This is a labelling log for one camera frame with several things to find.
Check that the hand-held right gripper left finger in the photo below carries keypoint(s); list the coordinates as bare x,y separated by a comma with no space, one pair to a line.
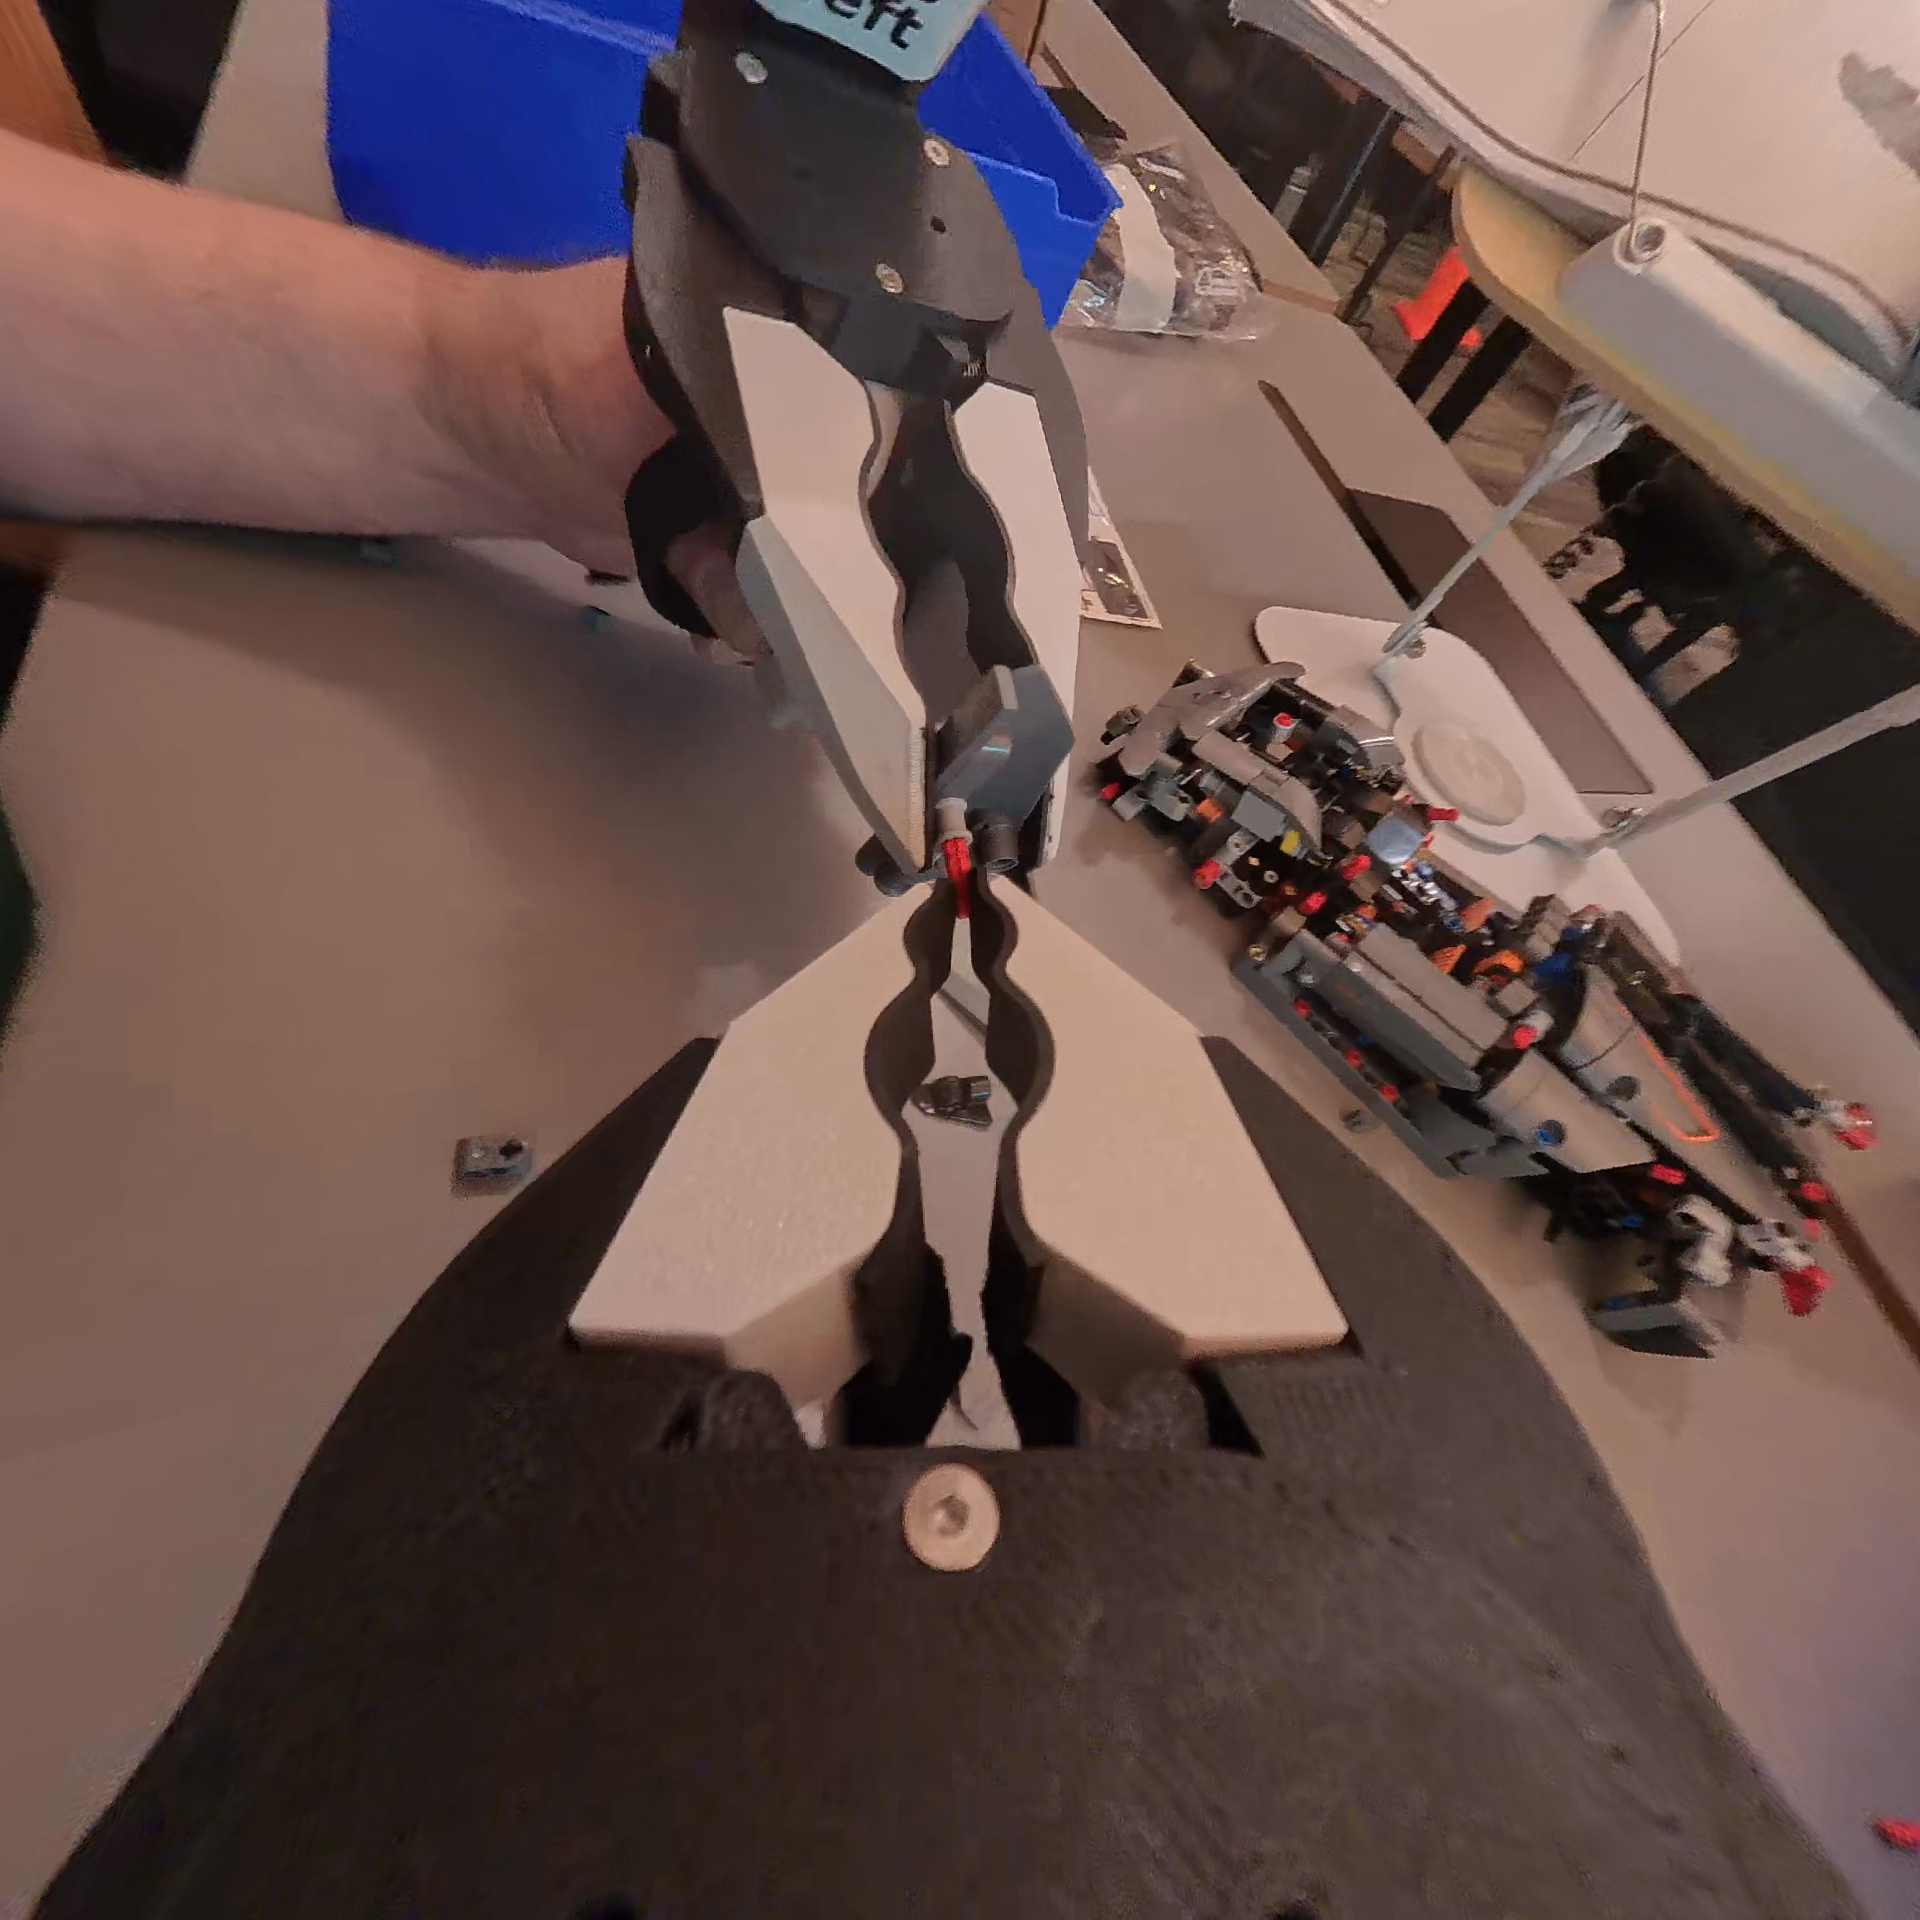
749,1201

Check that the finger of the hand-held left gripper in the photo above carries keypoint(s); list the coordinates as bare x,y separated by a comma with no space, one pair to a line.
818,600
1036,525

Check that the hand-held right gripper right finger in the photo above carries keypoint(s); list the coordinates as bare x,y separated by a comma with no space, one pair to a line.
1171,1201

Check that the grey lego panel assembly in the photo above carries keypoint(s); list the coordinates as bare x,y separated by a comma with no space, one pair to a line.
997,750

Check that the red lego axle pin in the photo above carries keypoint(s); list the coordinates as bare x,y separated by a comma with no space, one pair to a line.
958,870

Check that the blue plastic bin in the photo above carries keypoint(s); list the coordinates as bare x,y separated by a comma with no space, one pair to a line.
481,120

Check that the person's left forearm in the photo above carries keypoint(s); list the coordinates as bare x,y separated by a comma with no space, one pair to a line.
225,345

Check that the lego sticker sheet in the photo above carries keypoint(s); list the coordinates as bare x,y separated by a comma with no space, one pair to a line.
1124,592

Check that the small black lego clip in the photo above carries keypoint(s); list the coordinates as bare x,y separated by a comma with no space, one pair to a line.
954,1097

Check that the small grey square lego plate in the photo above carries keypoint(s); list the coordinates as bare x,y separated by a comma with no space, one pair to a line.
493,1166

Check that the clear bag of lego parts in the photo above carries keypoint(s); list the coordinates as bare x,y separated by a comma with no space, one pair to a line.
1184,255

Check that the grey lego car model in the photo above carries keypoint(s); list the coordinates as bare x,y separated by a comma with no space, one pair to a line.
1424,1021

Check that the person's left hand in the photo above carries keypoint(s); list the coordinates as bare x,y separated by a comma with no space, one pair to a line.
578,405

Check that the white book stand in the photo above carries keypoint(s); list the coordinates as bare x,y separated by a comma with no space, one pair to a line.
1470,764

